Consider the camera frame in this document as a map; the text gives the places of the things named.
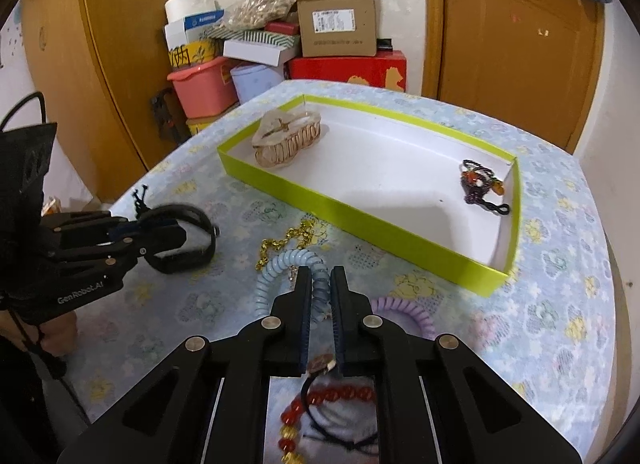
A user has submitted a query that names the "red gift box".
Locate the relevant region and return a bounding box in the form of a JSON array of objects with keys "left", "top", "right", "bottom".
[{"left": 284, "top": 49, "right": 409, "bottom": 93}]

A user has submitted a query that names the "wooden door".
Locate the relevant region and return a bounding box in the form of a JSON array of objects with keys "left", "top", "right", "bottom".
[{"left": 436, "top": 0, "right": 607, "bottom": 151}]

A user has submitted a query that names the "black wrist band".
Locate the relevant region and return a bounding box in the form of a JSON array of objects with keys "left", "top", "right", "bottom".
[{"left": 134, "top": 203, "right": 219, "bottom": 275}]

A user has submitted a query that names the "person's left hand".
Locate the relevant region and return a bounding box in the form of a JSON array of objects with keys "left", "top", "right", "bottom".
[{"left": 41, "top": 310, "right": 79, "bottom": 358}]

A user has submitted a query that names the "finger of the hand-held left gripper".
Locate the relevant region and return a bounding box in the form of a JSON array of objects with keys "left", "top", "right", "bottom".
[
  {"left": 46, "top": 225, "right": 190, "bottom": 277},
  {"left": 41, "top": 210, "right": 152, "bottom": 246}
]

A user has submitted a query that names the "gold chain necklace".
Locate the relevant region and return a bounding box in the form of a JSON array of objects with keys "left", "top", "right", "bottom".
[{"left": 255, "top": 220, "right": 315, "bottom": 290}]

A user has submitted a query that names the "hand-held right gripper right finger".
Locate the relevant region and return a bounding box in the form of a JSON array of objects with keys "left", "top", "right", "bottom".
[{"left": 331, "top": 266, "right": 584, "bottom": 464}]

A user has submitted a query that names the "white flat box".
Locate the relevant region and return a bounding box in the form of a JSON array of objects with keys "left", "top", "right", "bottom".
[{"left": 223, "top": 38, "right": 301, "bottom": 68}]

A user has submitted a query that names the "wooden wardrobe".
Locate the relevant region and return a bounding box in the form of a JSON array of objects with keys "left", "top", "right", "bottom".
[{"left": 22, "top": 0, "right": 194, "bottom": 201}]

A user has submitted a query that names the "person's left forearm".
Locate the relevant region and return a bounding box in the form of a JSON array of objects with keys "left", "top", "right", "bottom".
[{"left": 0, "top": 329, "right": 63, "bottom": 464}]

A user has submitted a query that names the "dark red box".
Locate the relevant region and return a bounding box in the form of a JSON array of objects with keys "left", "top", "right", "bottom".
[{"left": 264, "top": 18, "right": 301, "bottom": 36}]

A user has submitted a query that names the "clear bag of nuts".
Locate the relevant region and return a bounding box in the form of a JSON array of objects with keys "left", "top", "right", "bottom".
[{"left": 224, "top": 0, "right": 297, "bottom": 30}]

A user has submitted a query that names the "dark brown bag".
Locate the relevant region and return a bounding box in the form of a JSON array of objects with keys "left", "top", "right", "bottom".
[{"left": 149, "top": 87, "right": 191, "bottom": 143}]

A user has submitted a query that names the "lime green shallow box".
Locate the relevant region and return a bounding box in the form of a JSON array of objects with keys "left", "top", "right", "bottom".
[{"left": 216, "top": 93, "right": 521, "bottom": 299}]

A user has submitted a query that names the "brown cardboard box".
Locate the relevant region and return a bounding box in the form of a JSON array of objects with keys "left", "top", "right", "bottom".
[{"left": 292, "top": 0, "right": 379, "bottom": 59}]

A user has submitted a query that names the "blue and white carton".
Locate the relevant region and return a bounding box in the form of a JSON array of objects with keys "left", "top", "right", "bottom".
[{"left": 164, "top": 9, "right": 226, "bottom": 48}]

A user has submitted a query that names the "yellow patterned container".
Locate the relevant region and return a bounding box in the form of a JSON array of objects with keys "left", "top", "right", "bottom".
[{"left": 168, "top": 39, "right": 224, "bottom": 70}]

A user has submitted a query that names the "blue spiral hair tie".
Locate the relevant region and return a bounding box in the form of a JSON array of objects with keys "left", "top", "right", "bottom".
[{"left": 254, "top": 248, "right": 334, "bottom": 326}]

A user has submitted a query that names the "purple spiral hair tie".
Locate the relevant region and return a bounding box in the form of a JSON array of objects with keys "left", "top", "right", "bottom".
[{"left": 369, "top": 295, "right": 437, "bottom": 341}]

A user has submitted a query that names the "black elastic hair tie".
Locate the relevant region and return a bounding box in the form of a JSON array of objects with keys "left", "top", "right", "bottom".
[{"left": 299, "top": 373, "right": 379, "bottom": 452}]

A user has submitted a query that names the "green striped box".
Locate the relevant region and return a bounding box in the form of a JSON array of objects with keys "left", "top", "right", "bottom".
[{"left": 204, "top": 25, "right": 297, "bottom": 48}]

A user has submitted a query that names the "red bead bracelet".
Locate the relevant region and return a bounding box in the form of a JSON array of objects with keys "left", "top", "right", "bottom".
[{"left": 277, "top": 383, "right": 377, "bottom": 464}]

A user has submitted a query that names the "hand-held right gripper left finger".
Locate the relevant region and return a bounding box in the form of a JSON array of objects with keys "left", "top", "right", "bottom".
[{"left": 57, "top": 266, "right": 314, "bottom": 464}]

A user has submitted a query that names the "white paper roll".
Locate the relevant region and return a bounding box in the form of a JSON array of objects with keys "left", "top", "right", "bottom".
[{"left": 164, "top": 0, "right": 219, "bottom": 25}]

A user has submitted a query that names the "lavender plastic bucket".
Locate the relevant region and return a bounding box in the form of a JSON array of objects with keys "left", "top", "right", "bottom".
[{"left": 230, "top": 62, "right": 286, "bottom": 104}]

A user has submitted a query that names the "small black hair clip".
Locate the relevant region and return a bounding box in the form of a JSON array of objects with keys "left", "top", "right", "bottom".
[{"left": 131, "top": 185, "right": 152, "bottom": 217}]

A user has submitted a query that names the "beige hair claw clip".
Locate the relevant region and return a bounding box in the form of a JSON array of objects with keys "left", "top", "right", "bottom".
[{"left": 251, "top": 110, "right": 324, "bottom": 169}]

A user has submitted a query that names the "dark beaded hair tie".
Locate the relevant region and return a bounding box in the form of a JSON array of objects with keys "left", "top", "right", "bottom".
[{"left": 459, "top": 158, "right": 512, "bottom": 218}]

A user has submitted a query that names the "pink plastic bin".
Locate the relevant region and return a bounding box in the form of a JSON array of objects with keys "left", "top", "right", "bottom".
[{"left": 167, "top": 56, "right": 239, "bottom": 120}]

